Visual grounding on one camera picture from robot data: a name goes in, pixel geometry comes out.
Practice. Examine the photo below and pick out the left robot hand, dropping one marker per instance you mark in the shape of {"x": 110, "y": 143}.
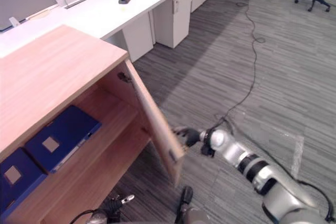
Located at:
{"x": 115, "y": 203}

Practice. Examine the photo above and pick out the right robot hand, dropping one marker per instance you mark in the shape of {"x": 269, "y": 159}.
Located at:
{"x": 191, "y": 135}

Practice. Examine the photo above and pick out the wooden cabinet door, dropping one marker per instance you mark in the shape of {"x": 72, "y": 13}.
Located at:
{"x": 155, "y": 119}

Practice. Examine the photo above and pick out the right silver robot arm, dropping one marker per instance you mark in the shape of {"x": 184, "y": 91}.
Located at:
{"x": 260, "y": 171}

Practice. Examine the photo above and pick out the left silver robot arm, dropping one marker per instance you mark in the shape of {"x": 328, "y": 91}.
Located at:
{"x": 95, "y": 217}

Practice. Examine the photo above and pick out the blue folder with label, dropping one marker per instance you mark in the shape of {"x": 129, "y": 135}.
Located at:
{"x": 63, "y": 140}
{"x": 15, "y": 179}

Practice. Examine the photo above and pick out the black cabinet hinge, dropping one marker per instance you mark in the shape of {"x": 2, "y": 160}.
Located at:
{"x": 124, "y": 77}

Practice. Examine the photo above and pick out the wooden office cabinet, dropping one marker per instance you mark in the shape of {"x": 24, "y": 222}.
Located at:
{"x": 60, "y": 98}

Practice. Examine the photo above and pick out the long white desk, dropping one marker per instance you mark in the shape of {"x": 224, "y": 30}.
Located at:
{"x": 110, "y": 6}

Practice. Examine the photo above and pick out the white pedestal drawer cabinet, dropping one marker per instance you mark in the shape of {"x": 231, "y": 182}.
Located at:
{"x": 175, "y": 16}

